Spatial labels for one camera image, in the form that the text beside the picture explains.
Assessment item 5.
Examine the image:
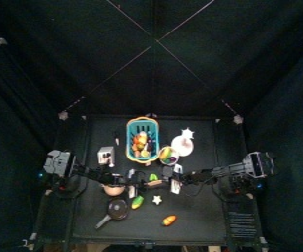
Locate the white spiky toy piece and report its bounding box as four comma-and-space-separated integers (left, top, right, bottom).
181, 127, 196, 140

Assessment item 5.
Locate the pink toy bowl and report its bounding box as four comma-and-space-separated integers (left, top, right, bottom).
102, 184, 127, 197

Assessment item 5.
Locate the small white food dish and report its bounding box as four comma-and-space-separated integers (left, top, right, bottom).
158, 146, 181, 166

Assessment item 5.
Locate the toy cleaver with wooden handle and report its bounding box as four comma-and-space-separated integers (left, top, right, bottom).
143, 179, 184, 195

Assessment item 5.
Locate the white toy toaster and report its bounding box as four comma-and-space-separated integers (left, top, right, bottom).
98, 146, 115, 167

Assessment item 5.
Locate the teal basket with orange rim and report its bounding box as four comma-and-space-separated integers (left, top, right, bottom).
125, 116, 161, 164

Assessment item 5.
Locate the white round plate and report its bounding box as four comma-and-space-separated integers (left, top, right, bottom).
170, 135, 194, 158

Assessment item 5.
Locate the orange toy fruit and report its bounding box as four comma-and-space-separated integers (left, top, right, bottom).
161, 215, 178, 227

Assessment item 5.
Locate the orange toy food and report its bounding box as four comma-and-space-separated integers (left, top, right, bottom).
131, 135, 142, 152

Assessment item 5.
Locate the yellow toy corn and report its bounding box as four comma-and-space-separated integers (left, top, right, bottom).
161, 147, 174, 159

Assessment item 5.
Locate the dark toy frying pan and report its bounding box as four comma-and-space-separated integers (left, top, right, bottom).
95, 198, 130, 229

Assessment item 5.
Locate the white printed label sheet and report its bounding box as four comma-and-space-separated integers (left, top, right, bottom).
228, 210, 260, 240

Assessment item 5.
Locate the green and yellow toy vegetable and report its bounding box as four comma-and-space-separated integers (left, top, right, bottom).
130, 195, 145, 210

